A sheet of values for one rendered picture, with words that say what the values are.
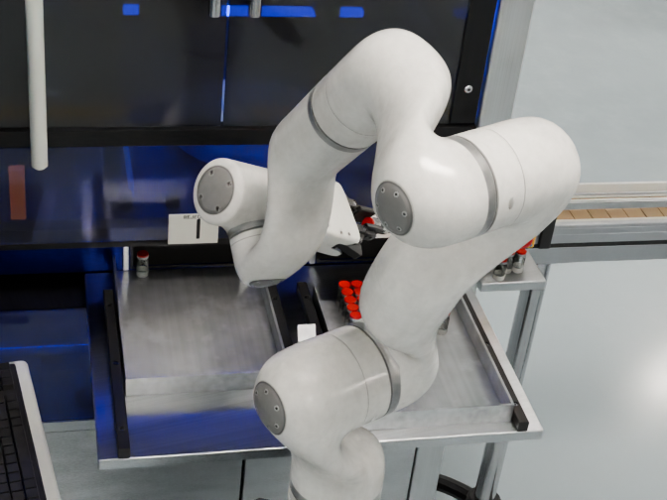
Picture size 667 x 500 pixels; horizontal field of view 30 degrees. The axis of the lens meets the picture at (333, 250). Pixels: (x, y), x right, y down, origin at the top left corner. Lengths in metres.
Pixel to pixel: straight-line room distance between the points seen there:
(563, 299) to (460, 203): 2.79
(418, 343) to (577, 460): 2.00
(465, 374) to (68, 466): 0.80
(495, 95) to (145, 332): 0.71
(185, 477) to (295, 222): 1.12
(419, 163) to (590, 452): 2.31
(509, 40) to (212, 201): 0.72
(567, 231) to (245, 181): 1.07
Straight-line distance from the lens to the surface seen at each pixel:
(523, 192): 1.19
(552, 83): 5.26
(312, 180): 1.43
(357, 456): 1.55
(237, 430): 1.94
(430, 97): 1.20
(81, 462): 2.44
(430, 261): 1.27
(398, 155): 1.15
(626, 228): 2.51
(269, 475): 2.52
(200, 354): 2.07
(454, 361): 2.12
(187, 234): 2.13
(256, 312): 2.17
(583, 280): 4.03
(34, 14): 1.85
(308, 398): 1.42
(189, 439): 1.92
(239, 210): 1.52
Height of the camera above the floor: 2.18
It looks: 34 degrees down
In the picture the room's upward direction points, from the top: 7 degrees clockwise
